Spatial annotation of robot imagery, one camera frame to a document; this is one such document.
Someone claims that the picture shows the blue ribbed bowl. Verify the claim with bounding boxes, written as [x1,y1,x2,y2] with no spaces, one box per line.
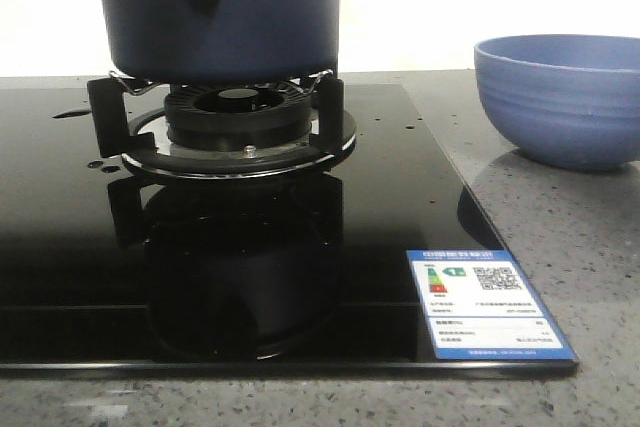
[474,34,639,170]

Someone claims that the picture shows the dark blue cooking pot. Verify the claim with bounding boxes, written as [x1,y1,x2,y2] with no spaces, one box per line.
[101,0,339,84]

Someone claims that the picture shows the black pot support grate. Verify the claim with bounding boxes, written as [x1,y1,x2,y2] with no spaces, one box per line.
[87,70,356,181]

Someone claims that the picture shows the black round gas burner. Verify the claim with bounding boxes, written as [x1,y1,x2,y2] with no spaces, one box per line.
[164,83,311,152]

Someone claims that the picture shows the blue white energy label sticker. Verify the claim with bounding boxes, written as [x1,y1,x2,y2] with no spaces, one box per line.
[407,250,575,361]

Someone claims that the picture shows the black glass gas stove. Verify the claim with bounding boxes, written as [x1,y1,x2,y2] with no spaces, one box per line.
[1,85,578,378]

